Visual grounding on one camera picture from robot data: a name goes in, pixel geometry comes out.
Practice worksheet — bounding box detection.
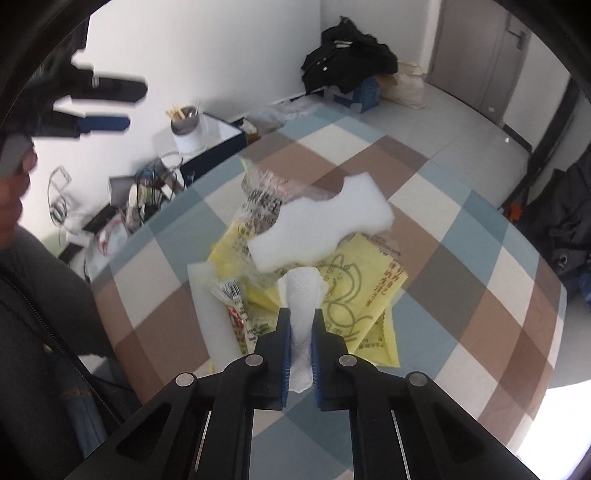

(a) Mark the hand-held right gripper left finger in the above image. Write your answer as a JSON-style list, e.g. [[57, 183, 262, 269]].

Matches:
[[65, 308, 293, 480]]

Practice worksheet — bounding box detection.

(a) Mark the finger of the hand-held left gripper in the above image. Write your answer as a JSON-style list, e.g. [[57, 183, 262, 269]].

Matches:
[[69, 74, 149, 105], [53, 111, 131, 139]]

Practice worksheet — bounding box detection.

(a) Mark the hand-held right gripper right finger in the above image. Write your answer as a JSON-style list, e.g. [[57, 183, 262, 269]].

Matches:
[[311, 308, 539, 480]]

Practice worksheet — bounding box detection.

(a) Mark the red snack wrapper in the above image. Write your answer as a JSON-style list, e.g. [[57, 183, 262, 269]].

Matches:
[[211, 277, 259, 357]]

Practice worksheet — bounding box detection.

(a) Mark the white tissue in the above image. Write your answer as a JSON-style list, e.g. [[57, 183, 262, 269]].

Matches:
[[277, 265, 330, 395]]

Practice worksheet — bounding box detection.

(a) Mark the yellow plastic bag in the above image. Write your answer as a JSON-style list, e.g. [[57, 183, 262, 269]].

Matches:
[[207, 222, 410, 371]]

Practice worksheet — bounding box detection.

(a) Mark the white foam sheet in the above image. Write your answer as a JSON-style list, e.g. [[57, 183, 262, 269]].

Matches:
[[187, 261, 247, 366]]

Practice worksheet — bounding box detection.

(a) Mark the white foam piece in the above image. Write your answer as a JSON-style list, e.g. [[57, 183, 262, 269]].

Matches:
[[247, 171, 396, 273]]

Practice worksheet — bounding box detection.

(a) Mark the clear printed bread wrapper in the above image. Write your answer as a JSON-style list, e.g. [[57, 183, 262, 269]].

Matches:
[[235, 157, 326, 243]]

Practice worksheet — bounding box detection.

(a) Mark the person's left forearm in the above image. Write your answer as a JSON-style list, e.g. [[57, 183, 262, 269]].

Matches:
[[0, 226, 141, 480]]

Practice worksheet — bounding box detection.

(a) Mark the person's left hand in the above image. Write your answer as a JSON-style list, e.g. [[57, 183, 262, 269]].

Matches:
[[0, 151, 38, 250]]

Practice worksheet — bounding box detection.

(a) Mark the white cup with grey lid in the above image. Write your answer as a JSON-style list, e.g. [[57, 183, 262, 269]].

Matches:
[[167, 104, 206, 156]]

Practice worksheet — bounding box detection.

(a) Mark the dark box with white top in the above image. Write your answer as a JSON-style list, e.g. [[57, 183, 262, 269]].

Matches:
[[179, 113, 246, 188]]

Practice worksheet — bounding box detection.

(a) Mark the clear plastic sheet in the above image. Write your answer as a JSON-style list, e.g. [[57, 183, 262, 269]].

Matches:
[[246, 99, 324, 136]]

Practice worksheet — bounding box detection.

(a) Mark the checked bed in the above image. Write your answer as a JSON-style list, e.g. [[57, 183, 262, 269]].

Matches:
[[90, 99, 570, 480]]

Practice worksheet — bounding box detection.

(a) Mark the black clothes pile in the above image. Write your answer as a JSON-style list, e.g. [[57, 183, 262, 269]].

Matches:
[[301, 16, 399, 96]]

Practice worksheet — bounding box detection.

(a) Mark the blue box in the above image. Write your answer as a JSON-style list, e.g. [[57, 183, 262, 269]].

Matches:
[[323, 75, 382, 114]]

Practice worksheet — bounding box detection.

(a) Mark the black hanging coat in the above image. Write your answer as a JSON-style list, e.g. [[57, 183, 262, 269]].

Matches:
[[516, 161, 591, 289]]

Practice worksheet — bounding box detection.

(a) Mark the beige plastic bag on floor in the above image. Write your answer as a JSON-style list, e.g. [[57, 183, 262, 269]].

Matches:
[[396, 61, 426, 110]]

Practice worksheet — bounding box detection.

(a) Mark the grey door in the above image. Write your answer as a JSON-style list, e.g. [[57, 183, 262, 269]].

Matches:
[[426, 0, 533, 126]]

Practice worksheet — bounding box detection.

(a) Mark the tangle of cables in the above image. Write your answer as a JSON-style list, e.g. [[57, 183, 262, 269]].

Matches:
[[95, 151, 186, 259]]

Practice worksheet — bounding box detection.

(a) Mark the black braided cable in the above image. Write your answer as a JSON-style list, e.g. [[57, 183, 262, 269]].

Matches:
[[0, 267, 126, 424]]

